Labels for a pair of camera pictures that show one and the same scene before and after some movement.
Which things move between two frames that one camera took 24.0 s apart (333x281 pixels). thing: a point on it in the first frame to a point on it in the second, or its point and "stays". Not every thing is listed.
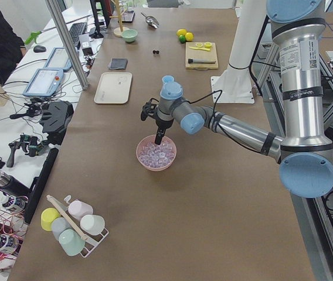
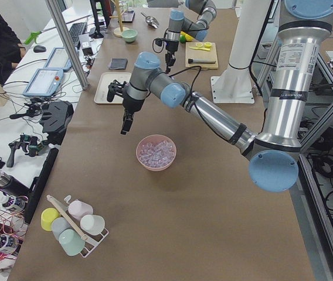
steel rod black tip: (192, 60) stays
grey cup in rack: (58, 225) stays
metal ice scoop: (151, 21) stays
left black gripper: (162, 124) to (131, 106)
